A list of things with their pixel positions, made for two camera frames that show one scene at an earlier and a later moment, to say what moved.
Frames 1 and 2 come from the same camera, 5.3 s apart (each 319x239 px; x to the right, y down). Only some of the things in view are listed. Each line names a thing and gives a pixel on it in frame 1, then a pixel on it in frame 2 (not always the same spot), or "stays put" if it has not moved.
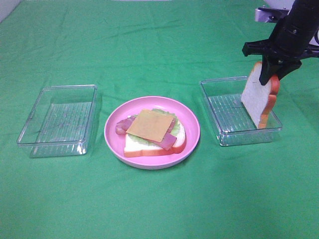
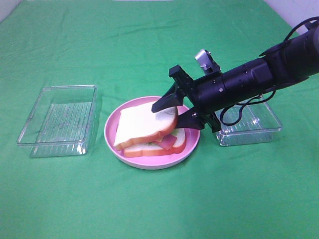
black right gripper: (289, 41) → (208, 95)
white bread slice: (257, 99) → (139, 123)
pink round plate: (115, 141) stays put
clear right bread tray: (232, 121) stays put
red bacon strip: (167, 142) stays put
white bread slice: (133, 149) stays put
